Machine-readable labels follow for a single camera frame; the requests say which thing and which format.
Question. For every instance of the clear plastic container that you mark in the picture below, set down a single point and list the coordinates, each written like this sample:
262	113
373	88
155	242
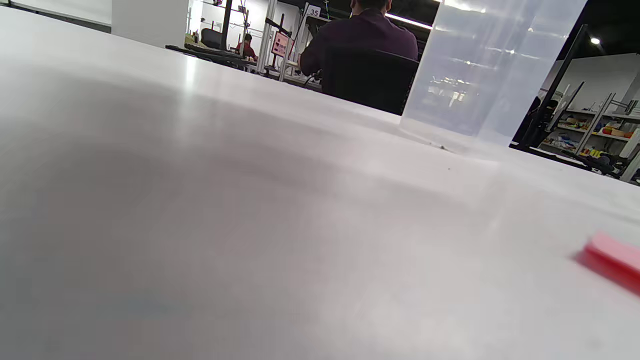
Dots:
480	75

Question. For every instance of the pink paper card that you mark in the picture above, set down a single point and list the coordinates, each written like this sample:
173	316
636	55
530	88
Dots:
612	257

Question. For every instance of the pink sign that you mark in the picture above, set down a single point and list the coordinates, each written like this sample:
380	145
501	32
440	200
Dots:
280	44

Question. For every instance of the small white sign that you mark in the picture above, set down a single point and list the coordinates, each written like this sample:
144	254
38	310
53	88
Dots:
314	11

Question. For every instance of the white metal shelf rack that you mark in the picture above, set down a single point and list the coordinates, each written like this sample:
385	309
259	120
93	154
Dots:
607	136

